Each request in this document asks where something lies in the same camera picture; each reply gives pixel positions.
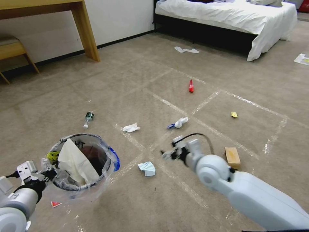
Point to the large white crumpled paper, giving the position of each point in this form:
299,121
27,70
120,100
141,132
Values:
72,159

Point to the wooden stool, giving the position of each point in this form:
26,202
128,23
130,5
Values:
12,49

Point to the white pillow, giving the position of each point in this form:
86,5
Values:
265,2

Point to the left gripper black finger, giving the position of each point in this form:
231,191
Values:
45,163
53,176

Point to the small yellow wrapper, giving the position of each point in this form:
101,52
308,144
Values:
234,114

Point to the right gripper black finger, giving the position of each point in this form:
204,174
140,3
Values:
167,153
170,158

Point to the white bed duvet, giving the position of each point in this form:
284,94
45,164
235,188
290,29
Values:
229,14

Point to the light blue crumpled paper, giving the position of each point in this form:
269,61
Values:
147,168

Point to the red white paper scrap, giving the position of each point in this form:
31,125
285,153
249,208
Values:
55,204

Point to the white slipper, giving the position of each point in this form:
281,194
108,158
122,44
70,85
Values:
192,50
179,49

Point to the yellow black snack wrapper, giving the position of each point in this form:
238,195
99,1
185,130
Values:
53,155

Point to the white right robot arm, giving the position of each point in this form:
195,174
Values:
241,191

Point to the round black trash bin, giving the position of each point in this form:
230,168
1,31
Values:
96,159

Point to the red object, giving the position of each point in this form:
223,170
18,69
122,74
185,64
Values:
304,5

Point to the brown cardboard box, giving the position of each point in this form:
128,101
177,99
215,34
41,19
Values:
232,157

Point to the wooden desk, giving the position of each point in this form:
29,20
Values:
84,31

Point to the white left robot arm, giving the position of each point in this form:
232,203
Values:
17,203

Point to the red snack wrapper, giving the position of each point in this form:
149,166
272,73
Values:
191,87

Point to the white blue crumpled wrapper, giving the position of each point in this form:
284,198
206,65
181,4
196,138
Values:
179,122

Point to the clear plastic bin liner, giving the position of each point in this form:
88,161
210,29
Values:
109,166

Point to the black bed frame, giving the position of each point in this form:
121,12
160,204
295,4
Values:
217,36

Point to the white plastic bag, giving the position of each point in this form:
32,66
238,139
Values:
302,59

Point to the green plastic bottle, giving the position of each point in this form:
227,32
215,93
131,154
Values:
88,117

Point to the white crumpled tissue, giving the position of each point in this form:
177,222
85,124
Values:
131,127

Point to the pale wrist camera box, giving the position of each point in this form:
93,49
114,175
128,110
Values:
26,170
178,140

